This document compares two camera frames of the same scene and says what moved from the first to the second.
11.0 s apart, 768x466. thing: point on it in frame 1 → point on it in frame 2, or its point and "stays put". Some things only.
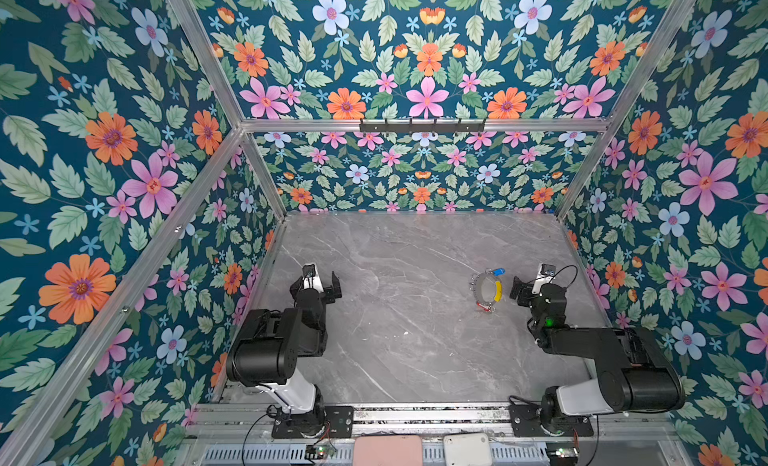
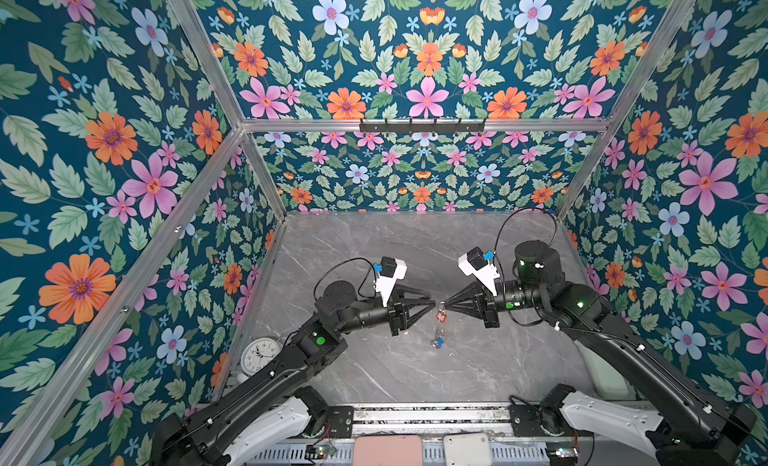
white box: (467, 449) stays put
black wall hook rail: (422, 128) stays put
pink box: (388, 450) stays put
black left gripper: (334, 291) → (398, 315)
